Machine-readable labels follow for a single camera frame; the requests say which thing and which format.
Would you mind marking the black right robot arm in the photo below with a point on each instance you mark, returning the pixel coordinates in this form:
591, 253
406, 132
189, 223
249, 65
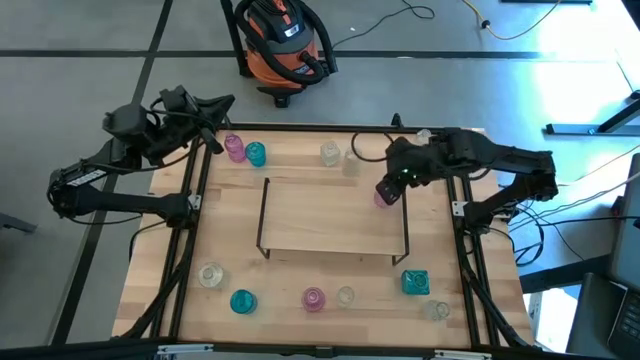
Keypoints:
520, 160

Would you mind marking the grey upright panel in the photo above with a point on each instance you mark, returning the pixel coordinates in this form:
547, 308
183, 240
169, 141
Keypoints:
627, 235

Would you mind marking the clear tall textured glass vase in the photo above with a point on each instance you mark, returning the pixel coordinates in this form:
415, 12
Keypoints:
351, 164

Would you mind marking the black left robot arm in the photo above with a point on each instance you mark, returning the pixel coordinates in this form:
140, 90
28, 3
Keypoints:
125, 202

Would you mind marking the orange and black shop vacuum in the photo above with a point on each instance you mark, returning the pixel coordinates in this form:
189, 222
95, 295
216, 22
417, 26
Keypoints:
280, 45

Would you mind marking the dark grey furniture foot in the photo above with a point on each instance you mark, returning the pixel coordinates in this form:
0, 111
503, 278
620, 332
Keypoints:
15, 222

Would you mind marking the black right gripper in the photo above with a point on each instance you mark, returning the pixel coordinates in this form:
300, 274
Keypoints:
415, 160

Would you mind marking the pink ribbed glass vase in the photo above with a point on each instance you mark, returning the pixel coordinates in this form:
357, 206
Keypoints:
313, 299
235, 149

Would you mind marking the clear wide round glass vase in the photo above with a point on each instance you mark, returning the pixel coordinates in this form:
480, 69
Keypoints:
210, 275

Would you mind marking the wooden shelf with black frame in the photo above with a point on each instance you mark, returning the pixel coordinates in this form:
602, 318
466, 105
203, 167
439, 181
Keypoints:
330, 220

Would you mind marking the black vacuum extension wand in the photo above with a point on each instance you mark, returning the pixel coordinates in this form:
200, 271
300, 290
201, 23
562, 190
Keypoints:
235, 40

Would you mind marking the silver frame strip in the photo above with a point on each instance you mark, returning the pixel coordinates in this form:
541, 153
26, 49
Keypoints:
185, 349
462, 355

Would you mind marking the clear square glass vase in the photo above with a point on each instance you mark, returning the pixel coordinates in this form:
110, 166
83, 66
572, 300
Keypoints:
330, 154

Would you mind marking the pink narrow-neck glass vase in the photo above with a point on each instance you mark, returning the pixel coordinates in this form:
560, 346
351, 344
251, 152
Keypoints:
379, 201

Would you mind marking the small black table camera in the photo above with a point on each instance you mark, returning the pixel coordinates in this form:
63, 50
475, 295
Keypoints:
324, 352

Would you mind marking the clear ribbed cylinder glass vase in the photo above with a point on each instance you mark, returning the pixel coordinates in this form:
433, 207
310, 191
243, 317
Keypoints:
345, 297

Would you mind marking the clear slim glass vase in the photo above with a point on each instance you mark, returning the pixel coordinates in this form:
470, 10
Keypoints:
423, 136

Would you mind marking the dark grey control console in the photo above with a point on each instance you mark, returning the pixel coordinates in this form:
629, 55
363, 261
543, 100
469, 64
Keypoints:
590, 320

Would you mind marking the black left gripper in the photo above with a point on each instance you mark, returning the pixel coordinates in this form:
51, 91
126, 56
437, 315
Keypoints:
175, 125

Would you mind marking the clear smooth waisted glass vase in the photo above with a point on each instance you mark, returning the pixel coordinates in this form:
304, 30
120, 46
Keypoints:
436, 310

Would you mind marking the teal round glass vase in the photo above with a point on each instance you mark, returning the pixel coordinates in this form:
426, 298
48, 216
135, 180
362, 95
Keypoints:
255, 155
243, 302

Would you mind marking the black desk foot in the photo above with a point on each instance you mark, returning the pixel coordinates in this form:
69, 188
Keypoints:
575, 129
560, 275

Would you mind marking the teal square glass vase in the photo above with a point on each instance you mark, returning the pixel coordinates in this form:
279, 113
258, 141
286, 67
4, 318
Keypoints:
415, 282

